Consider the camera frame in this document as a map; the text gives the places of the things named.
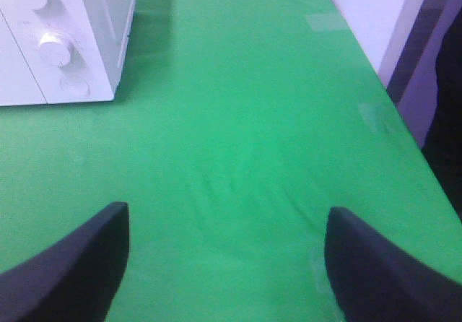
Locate clear tape patch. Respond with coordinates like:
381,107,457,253
357,103,393,134
306,13,349,32

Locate white microwave door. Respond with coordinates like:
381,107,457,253
0,12,46,106

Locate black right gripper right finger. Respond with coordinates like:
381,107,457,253
324,207,461,321

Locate clear tape far patch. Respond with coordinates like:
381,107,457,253
306,13,349,32

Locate white microwave oven body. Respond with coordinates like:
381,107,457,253
1,0,136,104

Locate green table cloth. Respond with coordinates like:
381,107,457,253
1,0,461,321

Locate clear tape right patch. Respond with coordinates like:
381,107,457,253
357,103,393,134

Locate white timer knob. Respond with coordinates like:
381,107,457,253
38,32,74,68

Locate round door release button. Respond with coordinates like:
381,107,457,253
60,76,90,98

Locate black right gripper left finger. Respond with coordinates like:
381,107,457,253
1,201,129,321

